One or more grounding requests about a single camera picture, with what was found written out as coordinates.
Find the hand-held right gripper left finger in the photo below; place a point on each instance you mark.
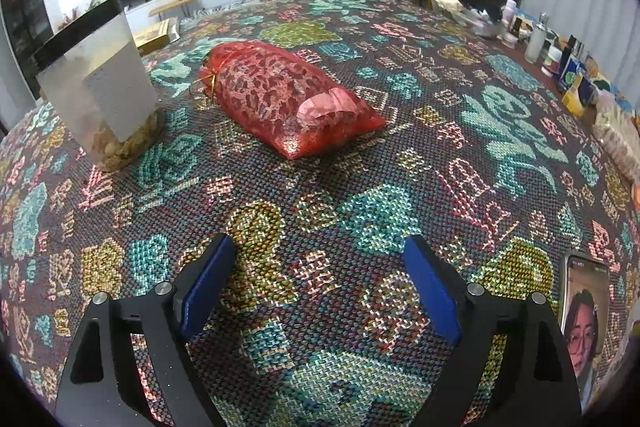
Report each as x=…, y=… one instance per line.
x=207, y=287

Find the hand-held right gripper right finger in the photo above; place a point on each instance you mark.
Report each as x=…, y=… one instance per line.
x=432, y=289

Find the green potted plant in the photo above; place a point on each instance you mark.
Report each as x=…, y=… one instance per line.
x=99, y=3

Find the yellow flat box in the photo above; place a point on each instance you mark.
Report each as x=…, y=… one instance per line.
x=155, y=36

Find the row of cosmetic bottles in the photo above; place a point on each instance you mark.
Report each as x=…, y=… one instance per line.
x=550, y=52

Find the patterned woven blanket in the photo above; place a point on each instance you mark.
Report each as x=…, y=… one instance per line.
x=350, y=187

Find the red mesh bag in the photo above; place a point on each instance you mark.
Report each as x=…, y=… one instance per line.
x=270, y=92

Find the clear jar with black lid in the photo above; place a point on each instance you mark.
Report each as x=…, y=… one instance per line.
x=100, y=82

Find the wooden bench table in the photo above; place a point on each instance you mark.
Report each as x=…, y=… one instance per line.
x=172, y=3

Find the smartphone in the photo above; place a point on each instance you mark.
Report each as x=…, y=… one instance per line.
x=585, y=332

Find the black display cabinet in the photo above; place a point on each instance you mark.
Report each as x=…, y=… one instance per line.
x=25, y=7

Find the pale plastic packet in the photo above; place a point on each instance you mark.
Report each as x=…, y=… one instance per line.
x=617, y=137

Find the orange flowers in vase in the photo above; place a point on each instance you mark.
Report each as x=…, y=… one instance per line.
x=72, y=16

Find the white crumpled bag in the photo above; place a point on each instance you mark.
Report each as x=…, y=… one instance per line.
x=450, y=6

